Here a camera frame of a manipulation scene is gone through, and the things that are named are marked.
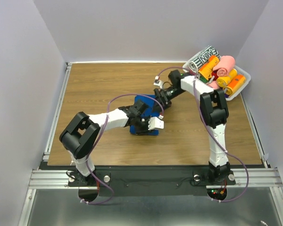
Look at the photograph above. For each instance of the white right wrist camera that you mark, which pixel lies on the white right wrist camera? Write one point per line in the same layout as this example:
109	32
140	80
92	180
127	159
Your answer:
158	82

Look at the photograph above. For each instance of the white plastic basket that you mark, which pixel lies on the white plastic basket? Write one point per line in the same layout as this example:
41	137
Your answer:
212	81

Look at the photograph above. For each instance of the green rolled towel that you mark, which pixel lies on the green rolled towel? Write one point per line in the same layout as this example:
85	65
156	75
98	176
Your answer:
203	79

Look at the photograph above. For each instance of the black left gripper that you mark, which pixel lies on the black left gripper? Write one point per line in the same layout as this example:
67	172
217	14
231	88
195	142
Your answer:
145	130

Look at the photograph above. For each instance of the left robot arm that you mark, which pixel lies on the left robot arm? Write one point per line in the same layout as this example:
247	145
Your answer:
83	132

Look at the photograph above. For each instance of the orange rolled towel purple spot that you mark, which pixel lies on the orange rolled towel purple spot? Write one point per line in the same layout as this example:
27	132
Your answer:
234	85

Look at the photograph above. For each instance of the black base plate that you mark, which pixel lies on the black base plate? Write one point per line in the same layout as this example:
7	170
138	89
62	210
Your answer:
103	190

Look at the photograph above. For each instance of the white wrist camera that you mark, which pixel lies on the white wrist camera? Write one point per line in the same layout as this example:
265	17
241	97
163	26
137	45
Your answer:
158	82
155	123

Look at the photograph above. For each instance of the blue towel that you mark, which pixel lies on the blue towel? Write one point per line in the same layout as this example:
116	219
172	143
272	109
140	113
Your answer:
152	110

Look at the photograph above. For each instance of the aluminium frame rail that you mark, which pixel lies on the aluminium frame rail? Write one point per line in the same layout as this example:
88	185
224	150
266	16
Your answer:
169	176

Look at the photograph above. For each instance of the black white striped towel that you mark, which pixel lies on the black white striped towel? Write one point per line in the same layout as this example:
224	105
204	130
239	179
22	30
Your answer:
196	62

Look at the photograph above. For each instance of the pink towel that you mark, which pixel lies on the pink towel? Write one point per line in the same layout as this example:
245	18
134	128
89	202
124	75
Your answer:
224	66

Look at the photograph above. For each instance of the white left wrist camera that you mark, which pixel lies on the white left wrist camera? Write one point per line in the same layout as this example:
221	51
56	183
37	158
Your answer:
155	123

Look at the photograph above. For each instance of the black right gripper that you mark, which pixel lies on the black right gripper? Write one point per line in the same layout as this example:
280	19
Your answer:
160	96

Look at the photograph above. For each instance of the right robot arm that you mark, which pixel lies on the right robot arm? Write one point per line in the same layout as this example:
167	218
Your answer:
213	111

